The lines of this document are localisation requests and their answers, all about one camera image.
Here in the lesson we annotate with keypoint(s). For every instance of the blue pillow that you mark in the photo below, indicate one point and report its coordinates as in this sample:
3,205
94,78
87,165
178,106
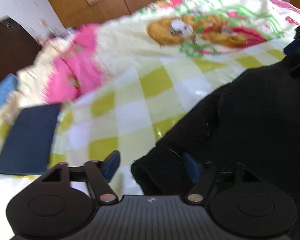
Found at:
1,92

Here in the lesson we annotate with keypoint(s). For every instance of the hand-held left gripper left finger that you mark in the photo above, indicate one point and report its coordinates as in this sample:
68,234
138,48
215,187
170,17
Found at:
112,165

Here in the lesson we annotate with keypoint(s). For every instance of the dark blue folded cloth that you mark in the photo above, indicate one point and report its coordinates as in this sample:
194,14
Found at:
27,140

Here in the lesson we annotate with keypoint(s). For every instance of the black pants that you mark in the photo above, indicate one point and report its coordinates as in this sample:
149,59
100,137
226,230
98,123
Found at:
235,130

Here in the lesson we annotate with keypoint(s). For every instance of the dark brown headboard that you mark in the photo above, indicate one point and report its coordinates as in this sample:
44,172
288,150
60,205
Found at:
10,45

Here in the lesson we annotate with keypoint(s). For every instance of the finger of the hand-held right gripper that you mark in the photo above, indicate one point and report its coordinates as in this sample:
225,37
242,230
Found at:
291,47

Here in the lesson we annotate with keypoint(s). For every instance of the white wall socket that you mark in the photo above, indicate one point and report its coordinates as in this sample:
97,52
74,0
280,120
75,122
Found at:
42,22

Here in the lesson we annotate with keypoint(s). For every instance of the pink and cream pillow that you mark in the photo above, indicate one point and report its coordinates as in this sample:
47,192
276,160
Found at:
72,72

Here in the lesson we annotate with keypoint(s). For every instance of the checkered printed bed blanket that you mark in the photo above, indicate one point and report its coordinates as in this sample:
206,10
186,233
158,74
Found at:
165,80

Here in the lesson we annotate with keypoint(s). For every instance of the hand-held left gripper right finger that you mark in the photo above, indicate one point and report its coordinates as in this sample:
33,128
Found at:
191,167

